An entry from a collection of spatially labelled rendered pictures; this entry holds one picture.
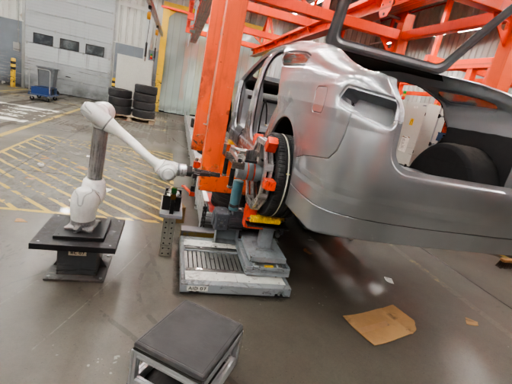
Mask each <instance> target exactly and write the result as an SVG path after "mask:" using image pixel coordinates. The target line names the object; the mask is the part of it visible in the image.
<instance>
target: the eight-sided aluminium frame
mask: <svg viewBox="0 0 512 384"><path fill-rule="evenodd" d="M266 141H267V138H266V137H262V136H258V137H257V139H256V141H255V143H254V146H253V148H252V149H254V150H255V151H256V148H257V147H258V142H259V143H261V145H263V147H264V170H263V174H262V179H261V185H260V189H259V192H258V195H257V196H256V197H255V198H254V182H253V181H250V188H251V194H249V181H245V200H246V201H247V203H248V205H249V207H250V209H251V210H259V209H260V207H261V206H262V204H263V203H264V201H265V200H266V199H267V196H268V190H263V189H264V188H263V187H262V182H263V178H265V177H266V175H267V172H268V176H267V178H272V174H273V172H274V157H273V153H272V152H269V164H268V160H267V152H265V146H264V145H265V143H266Z"/></svg>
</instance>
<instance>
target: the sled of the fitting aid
mask: <svg viewBox="0 0 512 384"><path fill-rule="evenodd" d="M235 247H236V250H237V252H238V256H239V259H240V261H241V264H242V268H243V271H244V273H245V275H255V276H269V277H289V274H290V268H289V266H288V264H287V263H285V264H273V263H262V262H251V261H249V259H248V256H247V254H246V251H245V248H244V245H243V244H242V240H241V239H240V238H237V239H236V242H235Z"/></svg>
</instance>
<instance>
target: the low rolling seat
mask: <svg viewBox="0 0 512 384"><path fill-rule="evenodd" d="M242 335H243V324H241V323H238V322H236V321H234V320H231V319H230V318H227V317H225V316H223V315H220V314H218V313H216V312H214V311H211V310H209V309H207V308H204V307H202V306H200V305H197V304H196V303H194V302H191V301H189V300H187V299H186V300H184V301H183V302H182V303H181V304H180V305H178V306H177V307H176V308H175V309H173V310H172V311H171V312H169V313H168V314H167V315H166V316H165V317H164V318H163V319H162V320H160V321H159V322H158V323H157V324H155V325H154V326H153V327H152V328H150V329H149V330H148V331H147V332H146V333H145V334H144V335H142V336H141V337H140V338H139V339H137V340H136V342H135V343H134V347H133V349H132V350H131V356H130V368H129V375H128V382H127V384H223V383H224V382H225V380H226V379H227V377H228V376H229V374H230V373H231V372H232V370H233V368H234V367H235V365H236V363H237V359H238V353H239V349H240V345H241V342H242ZM140 361H142V362H143V363H142V364H141V365H139V362H140Z"/></svg>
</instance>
